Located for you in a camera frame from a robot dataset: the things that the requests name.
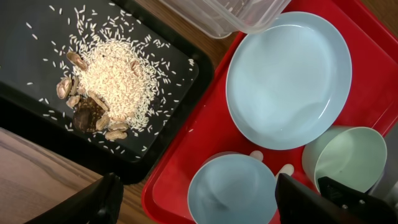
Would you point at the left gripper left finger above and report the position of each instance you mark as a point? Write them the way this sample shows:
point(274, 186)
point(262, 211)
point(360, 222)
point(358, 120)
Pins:
point(99, 202)

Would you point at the red serving tray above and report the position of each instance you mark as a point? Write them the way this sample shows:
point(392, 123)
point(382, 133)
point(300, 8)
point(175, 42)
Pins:
point(209, 130)

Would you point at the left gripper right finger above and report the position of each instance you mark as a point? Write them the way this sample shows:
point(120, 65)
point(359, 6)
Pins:
point(336, 203)

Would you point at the mint green bowl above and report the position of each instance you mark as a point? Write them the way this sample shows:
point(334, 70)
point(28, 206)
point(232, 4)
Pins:
point(352, 156)

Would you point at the clear plastic bin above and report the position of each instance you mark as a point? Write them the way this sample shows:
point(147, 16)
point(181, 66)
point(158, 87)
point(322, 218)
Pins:
point(219, 18)

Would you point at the white plastic spoon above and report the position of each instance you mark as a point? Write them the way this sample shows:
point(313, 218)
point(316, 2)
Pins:
point(286, 169)

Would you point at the light blue plate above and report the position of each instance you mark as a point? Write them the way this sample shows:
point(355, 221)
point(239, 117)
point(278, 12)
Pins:
point(286, 86)

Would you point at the rice and peanut scraps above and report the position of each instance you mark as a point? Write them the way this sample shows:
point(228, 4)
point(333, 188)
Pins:
point(99, 69)

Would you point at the small light blue bowl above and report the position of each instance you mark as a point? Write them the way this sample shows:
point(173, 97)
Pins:
point(232, 188)

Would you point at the black plastic tray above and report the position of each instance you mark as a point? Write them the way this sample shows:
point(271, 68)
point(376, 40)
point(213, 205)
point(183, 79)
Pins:
point(24, 115)

